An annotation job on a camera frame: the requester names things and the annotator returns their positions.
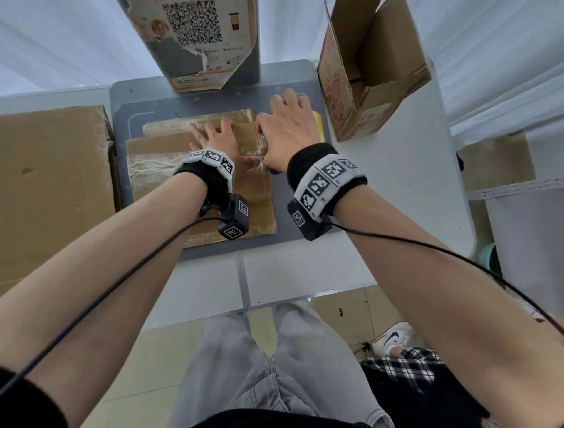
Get person's left hand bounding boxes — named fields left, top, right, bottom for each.
left=188, top=116, right=261, bottom=175

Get grey scanner kiosk with poster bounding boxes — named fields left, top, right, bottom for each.
left=127, top=0, right=259, bottom=93

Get person's left forearm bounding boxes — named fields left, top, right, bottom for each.
left=0, top=172, right=209, bottom=428

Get cardboard box black print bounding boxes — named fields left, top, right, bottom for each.
left=125, top=109, right=278, bottom=249

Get white sneaker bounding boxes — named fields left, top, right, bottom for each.
left=371, top=322, right=416, bottom=358

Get black shirt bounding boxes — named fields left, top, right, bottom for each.
left=0, top=359, right=492, bottom=428

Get black white plaid cloth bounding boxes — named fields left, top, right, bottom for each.
left=359, top=347, right=444, bottom=393

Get white perforated metal bar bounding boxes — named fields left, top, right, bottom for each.
left=466, top=178, right=564, bottom=202

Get person's right forearm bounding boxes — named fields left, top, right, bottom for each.
left=333, top=184, right=564, bottom=428

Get teal plastic bucket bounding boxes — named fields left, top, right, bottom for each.
left=478, top=243, right=501, bottom=276

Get grey trousers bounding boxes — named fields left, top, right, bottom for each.
left=167, top=302, right=395, bottom=428

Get person's right hand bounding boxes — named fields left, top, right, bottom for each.
left=255, top=88, right=323, bottom=173

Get grey scanning mat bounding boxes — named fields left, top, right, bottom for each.
left=109, top=0, right=334, bottom=262

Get red print cardboard box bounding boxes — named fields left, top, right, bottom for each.
left=316, top=0, right=432, bottom=143

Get large cardboard box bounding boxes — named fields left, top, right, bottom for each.
left=0, top=105, right=118, bottom=296

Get white checked cloth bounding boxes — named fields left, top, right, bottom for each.
left=518, top=299, right=547, bottom=323

